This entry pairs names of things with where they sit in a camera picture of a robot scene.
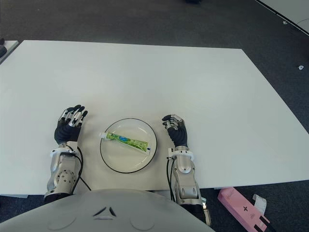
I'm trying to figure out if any white plate with black rim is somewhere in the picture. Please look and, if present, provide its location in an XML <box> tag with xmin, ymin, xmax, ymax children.
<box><xmin>99</xmin><ymin>117</ymin><xmax>158</xmax><ymax>174</ymax></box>

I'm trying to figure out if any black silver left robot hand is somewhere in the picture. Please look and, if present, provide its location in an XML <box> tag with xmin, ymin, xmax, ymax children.
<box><xmin>54</xmin><ymin>104</ymin><xmax>89</xmax><ymax>145</ymax></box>

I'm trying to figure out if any white paper slip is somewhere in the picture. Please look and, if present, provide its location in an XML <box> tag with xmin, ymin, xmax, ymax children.
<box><xmin>252</xmin><ymin>194</ymin><xmax>267</xmax><ymax>215</ymax></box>

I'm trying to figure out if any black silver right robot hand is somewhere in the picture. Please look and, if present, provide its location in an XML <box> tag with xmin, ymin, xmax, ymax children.
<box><xmin>161</xmin><ymin>114</ymin><xmax>188</xmax><ymax>148</ymax></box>

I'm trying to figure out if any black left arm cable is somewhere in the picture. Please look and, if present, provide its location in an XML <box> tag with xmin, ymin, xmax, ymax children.
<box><xmin>66</xmin><ymin>144</ymin><xmax>91</xmax><ymax>191</ymax></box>

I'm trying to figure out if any grey robot torso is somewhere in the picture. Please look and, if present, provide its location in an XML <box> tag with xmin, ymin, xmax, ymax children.
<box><xmin>0</xmin><ymin>188</ymin><xmax>216</xmax><ymax>232</ymax></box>

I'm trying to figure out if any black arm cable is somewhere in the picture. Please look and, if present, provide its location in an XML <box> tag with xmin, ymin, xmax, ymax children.
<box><xmin>165</xmin><ymin>157</ymin><xmax>176</xmax><ymax>202</ymax></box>
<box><xmin>66</xmin><ymin>144</ymin><xmax>91</xmax><ymax>191</ymax></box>

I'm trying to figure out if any white table with black edge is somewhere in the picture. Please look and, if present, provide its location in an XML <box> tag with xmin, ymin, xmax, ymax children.
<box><xmin>253</xmin><ymin>0</ymin><xmax>309</xmax><ymax>37</ymax></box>

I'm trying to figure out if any pink cardboard box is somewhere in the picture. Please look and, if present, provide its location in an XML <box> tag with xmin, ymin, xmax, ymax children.
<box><xmin>217</xmin><ymin>187</ymin><xmax>271</xmax><ymax>231</ymax></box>

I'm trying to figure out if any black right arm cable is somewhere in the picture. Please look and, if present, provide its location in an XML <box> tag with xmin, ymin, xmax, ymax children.
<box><xmin>165</xmin><ymin>157</ymin><xmax>176</xmax><ymax>202</ymax></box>

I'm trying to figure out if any white side table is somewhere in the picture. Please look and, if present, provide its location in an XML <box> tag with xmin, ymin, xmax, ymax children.
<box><xmin>0</xmin><ymin>40</ymin><xmax>20</xmax><ymax>65</ymax></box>

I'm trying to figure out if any green toothpaste tube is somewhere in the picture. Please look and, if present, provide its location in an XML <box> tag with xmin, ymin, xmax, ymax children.
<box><xmin>98</xmin><ymin>131</ymin><xmax>154</xmax><ymax>155</ymax></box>

